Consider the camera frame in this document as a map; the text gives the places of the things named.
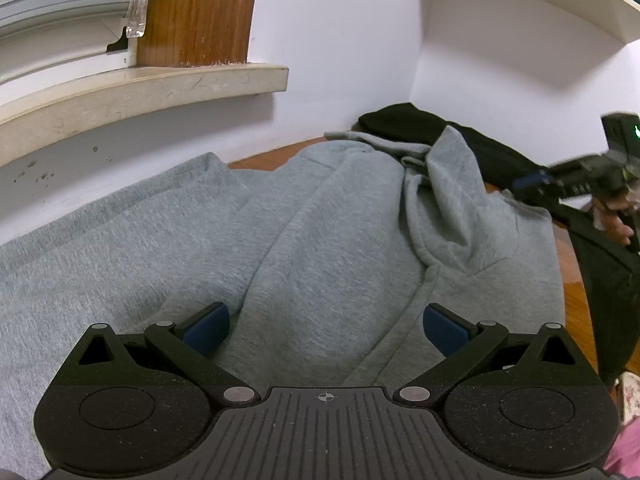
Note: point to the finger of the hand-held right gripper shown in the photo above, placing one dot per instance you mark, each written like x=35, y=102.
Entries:
x=532, y=182

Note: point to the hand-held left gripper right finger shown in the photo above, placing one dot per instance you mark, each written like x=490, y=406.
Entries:
x=445, y=330

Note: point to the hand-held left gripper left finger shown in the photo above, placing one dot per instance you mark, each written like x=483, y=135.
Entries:
x=207, y=330

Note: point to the grey hoodie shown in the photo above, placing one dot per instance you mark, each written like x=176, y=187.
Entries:
x=325, y=240

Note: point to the person's right hand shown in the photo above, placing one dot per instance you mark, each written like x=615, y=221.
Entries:
x=612, y=220

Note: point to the black garment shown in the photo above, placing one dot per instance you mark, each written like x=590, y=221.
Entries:
x=400, y=120

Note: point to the floral cloth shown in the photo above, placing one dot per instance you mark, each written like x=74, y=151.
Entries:
x=630, y=395

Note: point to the pink clothing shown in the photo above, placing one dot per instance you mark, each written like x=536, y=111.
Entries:
x=627, y=450

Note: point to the cream window sill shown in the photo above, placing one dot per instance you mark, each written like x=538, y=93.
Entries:
x=150, y=90

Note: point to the wooden window frame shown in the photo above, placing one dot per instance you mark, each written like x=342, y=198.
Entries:
x=200, y=10

